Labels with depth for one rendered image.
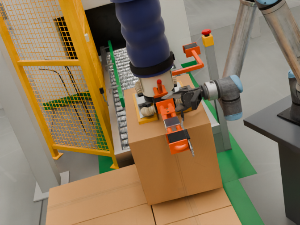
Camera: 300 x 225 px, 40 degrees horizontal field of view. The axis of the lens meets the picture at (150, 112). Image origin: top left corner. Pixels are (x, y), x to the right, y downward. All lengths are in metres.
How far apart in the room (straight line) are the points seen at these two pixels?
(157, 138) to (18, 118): 1.59
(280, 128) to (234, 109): 0.40
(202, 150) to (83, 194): 0.84
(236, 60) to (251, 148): 1.53
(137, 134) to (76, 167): 1.88
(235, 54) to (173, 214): 0.87
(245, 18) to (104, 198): 1.25
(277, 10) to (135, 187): 1.25
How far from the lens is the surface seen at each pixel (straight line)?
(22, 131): 3.36
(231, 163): 3.35
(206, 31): 3.03
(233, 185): 3.14
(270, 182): 3.13
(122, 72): 4.01
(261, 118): 2.41
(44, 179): 3.58
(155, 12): 1.97
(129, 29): 1.99
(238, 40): 2.03
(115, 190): 2.46
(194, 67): 2.22
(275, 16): 1.89
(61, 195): 2.60
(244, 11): 2.01
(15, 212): 3.64
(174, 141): 1.60
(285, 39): 1.94
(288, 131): 2.29
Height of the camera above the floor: 2.01
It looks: 28 degrees down
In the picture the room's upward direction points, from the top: 15 degrees counter-clockwise
